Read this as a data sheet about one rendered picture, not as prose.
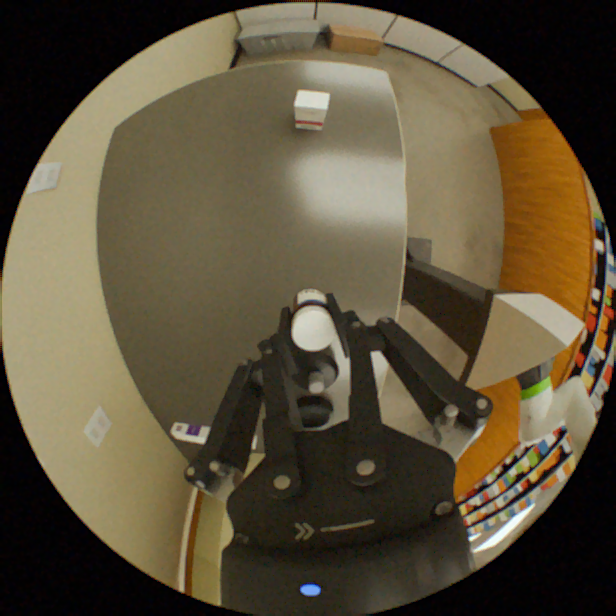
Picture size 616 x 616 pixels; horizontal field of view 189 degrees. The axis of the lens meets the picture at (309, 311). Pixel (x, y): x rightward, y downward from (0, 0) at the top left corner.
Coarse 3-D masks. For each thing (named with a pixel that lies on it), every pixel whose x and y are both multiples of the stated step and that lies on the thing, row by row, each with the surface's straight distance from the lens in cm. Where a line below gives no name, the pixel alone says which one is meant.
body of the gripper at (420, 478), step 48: (336, 432) 8; (384, 432) 8; (336, 480) 8; (432, 480) 7; (240, 528) 8; (288, 528) 8; (336, 528) 7; (384, 528) 7; (432, 528) 5; (240, 576) 6; (288, 576) 5; (336, 576) 4; (384, 576) 5; (432, 576) 5
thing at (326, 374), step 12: (300, 360) 39; (312, 360) 38; (324, 360) 38; (300, 372) 39; (312, 372) 39; (324, 372) 40; (336, 372) 40; (300, 384) 41; (312, 384) 37; (324, 384) 41
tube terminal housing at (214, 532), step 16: (256, 464) 71; (208, 496) 82; (208, 512) 78; (224, 512) 68; (208, 528) 76; (224, 528) 67; (208, 544) 74; (224, 544) 67; (208, 560) 74; (192, 576) 89; (208, 576) 75; (192, 592) 92; (208, 592) 78
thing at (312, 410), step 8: (304, 408) 46; (312, 408) 46; (320, 408) 46; (304, 416) 45; (312, 416) 45; (320, 416) 45; (328, 416) 46; (304, 424) 44; (312, 424) 43; (320, 424) 43; (328, 424) 45
